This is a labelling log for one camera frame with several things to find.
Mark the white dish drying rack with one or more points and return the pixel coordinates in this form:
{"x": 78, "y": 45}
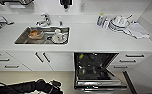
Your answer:
{"x": 0, "y": 26}

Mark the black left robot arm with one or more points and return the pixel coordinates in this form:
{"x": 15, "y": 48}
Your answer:
{"x": 23, "y": 87}

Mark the orange bowl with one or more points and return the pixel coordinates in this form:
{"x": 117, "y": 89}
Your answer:
{"x": 35, "y": 34}

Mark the small white cup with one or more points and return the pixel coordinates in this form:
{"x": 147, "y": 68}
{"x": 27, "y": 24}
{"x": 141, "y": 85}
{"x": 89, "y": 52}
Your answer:
{"x": 106, "y": 23}

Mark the stack of white bowls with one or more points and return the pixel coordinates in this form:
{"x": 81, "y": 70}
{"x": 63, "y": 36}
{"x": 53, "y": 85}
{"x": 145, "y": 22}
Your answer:
{"x": 118, "y": 24}

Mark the black soap dispenser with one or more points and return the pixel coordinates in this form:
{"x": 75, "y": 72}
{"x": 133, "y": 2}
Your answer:
{"x": 65, "y": 3}

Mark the white two-door base cabinet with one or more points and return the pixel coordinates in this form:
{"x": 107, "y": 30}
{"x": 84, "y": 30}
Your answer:
{"x": 55, "y": 60}

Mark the stainless steel dishwasher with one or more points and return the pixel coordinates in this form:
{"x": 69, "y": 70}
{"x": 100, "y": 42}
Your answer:
{"x": 93, "y": 70}

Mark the white three-drawer stack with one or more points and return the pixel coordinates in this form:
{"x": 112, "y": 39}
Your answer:
{"x": 5, "y": 60}
{"x": 133, "y": 60}

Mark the yellow cup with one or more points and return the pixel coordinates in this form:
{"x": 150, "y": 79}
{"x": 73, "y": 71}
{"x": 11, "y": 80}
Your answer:
{"x": 80, "y": 57}

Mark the steel kitchen sink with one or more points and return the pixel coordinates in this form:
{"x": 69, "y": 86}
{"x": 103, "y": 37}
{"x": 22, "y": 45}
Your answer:
{"x": 22, "y": 40}

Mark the white wall outlet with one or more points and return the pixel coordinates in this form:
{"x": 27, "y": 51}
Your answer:
{"x": 82, "y": 6}

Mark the chrome faucet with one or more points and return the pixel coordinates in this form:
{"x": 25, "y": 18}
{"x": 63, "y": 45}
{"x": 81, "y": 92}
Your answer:
{"x": 44, "y": 20}

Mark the white paper towel pile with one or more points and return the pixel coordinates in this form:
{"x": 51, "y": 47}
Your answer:
{"x": 138, "y": 30}

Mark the small white blue bottle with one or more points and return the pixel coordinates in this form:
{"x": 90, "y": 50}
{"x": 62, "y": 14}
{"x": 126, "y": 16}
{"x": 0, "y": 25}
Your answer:
{"x": 100, "y": 20}

